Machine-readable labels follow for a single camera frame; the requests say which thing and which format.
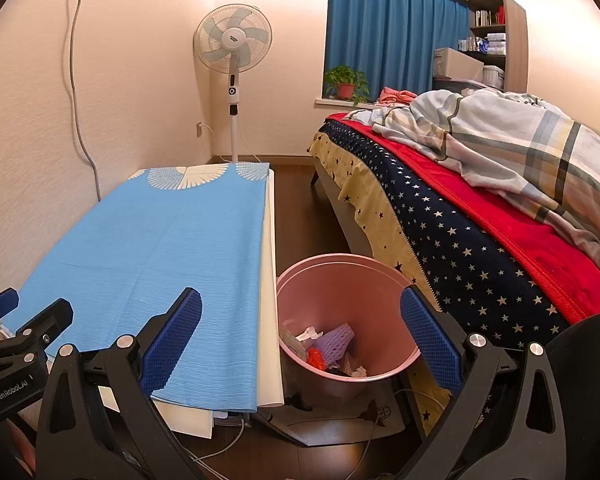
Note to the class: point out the beige storage box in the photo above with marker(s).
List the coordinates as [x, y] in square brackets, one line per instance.
[457, 62]

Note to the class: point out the white windowsill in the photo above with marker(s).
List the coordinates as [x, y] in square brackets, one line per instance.
[330, 103]

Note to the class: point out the clear plastic wrap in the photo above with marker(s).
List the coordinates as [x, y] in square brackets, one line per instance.
[291, 340]

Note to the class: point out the purple foam net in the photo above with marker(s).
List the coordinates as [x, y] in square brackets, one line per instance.
[335, 340]

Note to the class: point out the white table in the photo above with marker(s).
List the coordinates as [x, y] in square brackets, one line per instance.
[270, 310]

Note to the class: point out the grey bed frame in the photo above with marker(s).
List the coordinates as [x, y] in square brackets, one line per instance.
[345, 210]

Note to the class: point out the white lidded container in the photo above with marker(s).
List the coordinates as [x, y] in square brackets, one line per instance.
[494, 77]

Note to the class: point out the plaid quilt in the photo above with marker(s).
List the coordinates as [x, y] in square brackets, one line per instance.
[505, 130]

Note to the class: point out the white paper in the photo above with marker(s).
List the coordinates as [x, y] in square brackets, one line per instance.
[311, 333]

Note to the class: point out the blue curtain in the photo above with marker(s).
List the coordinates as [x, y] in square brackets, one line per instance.
[395, 35]

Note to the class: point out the pink clothes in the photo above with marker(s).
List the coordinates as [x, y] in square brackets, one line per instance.
[395, 95]

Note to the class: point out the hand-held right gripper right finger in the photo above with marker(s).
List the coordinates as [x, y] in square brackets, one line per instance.
[430, 340]

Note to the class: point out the bed with star blanket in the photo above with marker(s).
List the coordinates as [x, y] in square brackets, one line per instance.
[455, 250]
[480, 200]

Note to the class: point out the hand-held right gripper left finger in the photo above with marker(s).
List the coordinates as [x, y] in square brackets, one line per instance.
[177, 340]

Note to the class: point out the row of books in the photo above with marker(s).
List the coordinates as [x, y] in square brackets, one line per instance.
[487, 17]

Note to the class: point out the red plastic bag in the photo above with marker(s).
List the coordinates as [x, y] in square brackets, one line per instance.
[316, 359]

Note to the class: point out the blue tablecloth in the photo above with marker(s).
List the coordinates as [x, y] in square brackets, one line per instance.
[155, 240]

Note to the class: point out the stack of white packs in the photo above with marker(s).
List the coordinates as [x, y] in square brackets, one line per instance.
[485, 44]

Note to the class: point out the white standing fan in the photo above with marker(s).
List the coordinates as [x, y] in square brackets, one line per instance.
[232, 35]

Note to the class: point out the translucent storage bin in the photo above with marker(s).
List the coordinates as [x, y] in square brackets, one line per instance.
[455, 85]

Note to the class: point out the pink plastic bin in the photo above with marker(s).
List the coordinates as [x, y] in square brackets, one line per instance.
[350, 290]

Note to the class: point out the wooden shelf unit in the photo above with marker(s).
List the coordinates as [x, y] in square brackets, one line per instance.
[515, 35]

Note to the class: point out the potted green plant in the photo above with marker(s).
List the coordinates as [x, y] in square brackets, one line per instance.
[345, 77]

